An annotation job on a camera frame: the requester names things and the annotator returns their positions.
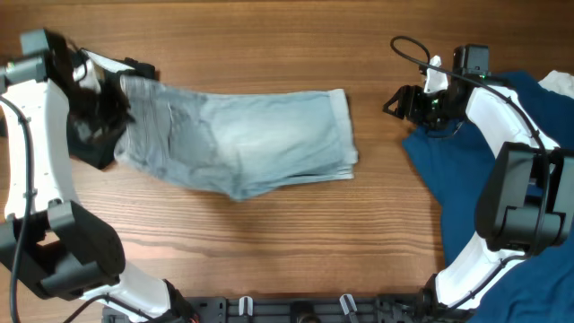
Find light blue denim shorts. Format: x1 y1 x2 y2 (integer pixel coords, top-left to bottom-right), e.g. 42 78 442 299
114 76 358 201

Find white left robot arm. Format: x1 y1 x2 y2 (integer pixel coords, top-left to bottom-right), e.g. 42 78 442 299
1 68 198 322

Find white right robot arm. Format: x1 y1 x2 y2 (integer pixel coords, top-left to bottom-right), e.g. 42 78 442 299
383 57 573 313

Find folded black garment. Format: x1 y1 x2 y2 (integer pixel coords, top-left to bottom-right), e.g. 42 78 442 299
66 48 159 170

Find dark blue garment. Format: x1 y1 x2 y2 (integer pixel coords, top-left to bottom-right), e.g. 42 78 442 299
404 71 573 322

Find white garment in pile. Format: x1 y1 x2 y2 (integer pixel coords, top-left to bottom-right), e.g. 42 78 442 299
538 70 574 99

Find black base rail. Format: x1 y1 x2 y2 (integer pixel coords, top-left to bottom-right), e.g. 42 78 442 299
101 293 434 323

